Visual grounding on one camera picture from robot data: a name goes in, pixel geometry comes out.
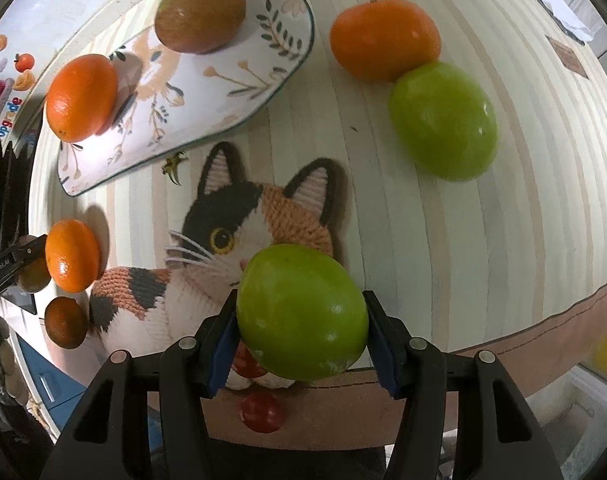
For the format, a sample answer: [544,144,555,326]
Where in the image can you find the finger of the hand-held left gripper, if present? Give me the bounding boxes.
[0,234,49,306]

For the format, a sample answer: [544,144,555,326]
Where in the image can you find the dark reddish orange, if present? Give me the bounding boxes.
[44,296,89,350]

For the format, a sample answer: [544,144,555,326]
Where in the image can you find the small green fruit calyx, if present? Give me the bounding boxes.
[162,151,189,184]

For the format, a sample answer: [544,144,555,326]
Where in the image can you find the blue cabinet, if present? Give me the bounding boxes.
[14,325,92,441]

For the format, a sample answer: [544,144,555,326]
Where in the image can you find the floral white plate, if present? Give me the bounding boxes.
[58,0,315,197]

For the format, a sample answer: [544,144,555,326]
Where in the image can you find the crumpled white cloth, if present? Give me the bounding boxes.
[513,0,597,43]

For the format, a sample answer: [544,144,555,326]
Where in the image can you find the brown round fruit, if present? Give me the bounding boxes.
[18,255,52,295]
[154,0,247,55]

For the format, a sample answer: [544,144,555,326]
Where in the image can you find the striped tablecloth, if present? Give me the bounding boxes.
[28,0,607,436]

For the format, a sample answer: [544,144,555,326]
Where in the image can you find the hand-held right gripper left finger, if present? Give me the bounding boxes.
[41,290,242,480]

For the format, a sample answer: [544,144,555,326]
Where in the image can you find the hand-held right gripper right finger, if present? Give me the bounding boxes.
[363,290,564,480]

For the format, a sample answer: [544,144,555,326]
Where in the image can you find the knitted cat mat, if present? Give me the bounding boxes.
[88,141,351,391]

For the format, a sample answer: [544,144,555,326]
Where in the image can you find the red cherry tomato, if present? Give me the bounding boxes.
[232,342,268,379]
[238,391,286,434]

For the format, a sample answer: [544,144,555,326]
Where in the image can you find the colourful wall stickers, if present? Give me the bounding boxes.
[0,34,37,136]

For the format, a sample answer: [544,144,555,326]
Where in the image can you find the large orange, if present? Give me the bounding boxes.
[46,54,119,143]

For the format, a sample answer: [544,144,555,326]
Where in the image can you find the green apple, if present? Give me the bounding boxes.
[236,243,369,381]
[388,61,499,183]

